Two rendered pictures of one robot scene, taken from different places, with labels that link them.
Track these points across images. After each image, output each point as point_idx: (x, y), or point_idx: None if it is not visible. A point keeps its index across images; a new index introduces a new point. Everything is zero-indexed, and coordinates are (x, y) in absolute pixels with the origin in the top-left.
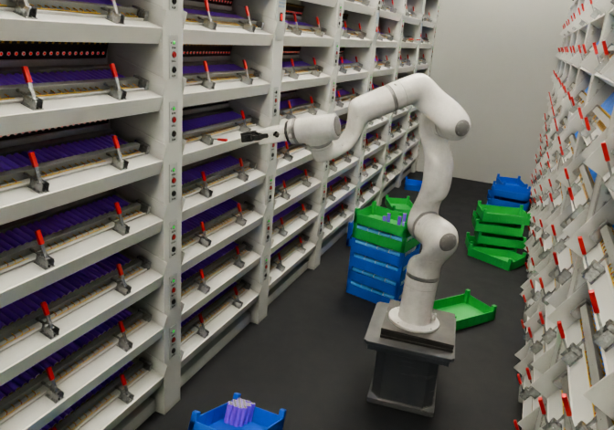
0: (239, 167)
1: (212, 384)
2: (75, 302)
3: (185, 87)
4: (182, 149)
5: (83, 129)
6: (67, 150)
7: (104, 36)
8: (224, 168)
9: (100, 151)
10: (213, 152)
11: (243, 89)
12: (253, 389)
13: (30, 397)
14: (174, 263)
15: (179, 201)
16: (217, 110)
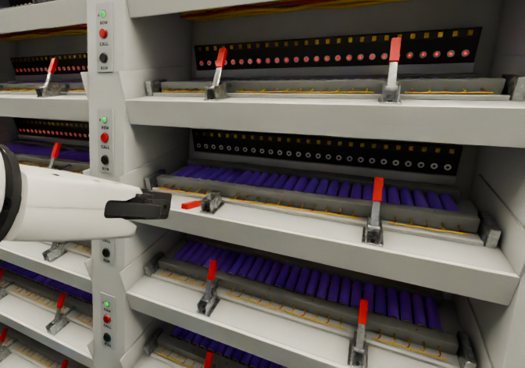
0: (394, 330)
1: None
2: (43, 298)
3: (173, 97)
4: None
5: None
6: (67, 154)
7: (20, 22)
8: (343, 302)
9: (69, 160)
10: (213, 232)
11: (337, 110)
12: None
13: (8, 341)
14: (112, 361)
15: (119, 272)
16: (388, 181)
